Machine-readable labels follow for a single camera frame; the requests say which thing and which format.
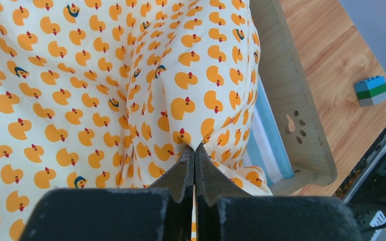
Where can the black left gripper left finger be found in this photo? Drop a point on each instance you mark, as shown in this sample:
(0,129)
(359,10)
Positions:
(162,211)

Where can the wooden pet bed frame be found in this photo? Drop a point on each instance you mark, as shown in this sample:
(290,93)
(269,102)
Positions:
(291,101)

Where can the blue green small block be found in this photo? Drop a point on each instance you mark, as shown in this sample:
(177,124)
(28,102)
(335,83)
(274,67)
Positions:
(371,91)

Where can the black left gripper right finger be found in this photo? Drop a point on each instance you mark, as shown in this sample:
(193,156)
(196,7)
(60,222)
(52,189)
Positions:
(226,212)

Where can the blue striped mattress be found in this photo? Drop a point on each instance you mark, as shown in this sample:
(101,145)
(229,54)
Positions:
(265,147)

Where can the yellow duck print blanket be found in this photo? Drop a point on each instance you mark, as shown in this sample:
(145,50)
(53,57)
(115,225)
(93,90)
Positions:
(108,94)

